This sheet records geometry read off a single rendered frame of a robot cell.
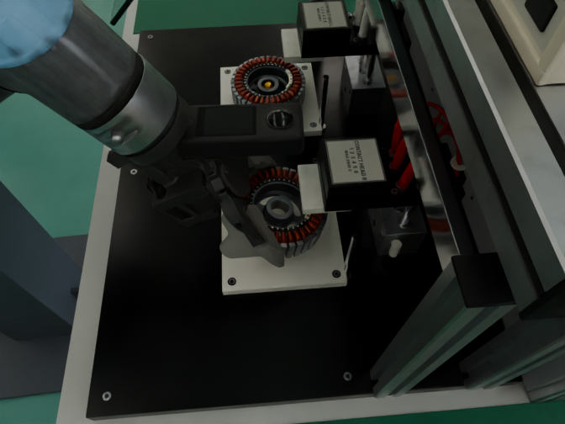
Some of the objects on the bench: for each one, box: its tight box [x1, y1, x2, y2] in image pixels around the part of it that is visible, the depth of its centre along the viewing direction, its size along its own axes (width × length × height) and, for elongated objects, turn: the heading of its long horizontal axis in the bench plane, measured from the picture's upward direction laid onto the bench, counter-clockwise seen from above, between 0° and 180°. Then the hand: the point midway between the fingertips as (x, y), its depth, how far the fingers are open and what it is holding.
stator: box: [230, 56, 305, 105], centre depth 68 cm, size 11×11×4 cm
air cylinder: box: [341, 56, 386, 115], centre depth 69 cm, size 5×8×6 cm
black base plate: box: [86, 23, 523, 421], centre depth 65 cm, size 47×64×2 cm
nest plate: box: [221, 196, 347, 295], centre depth 57 cm, size 15×15×1 cm
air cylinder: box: [367, 205, 427, 256], centre depth 56 cm, size 5×8×6 cm
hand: (282, 211), depth 53 cm, fingers closed on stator, 13 cm apart
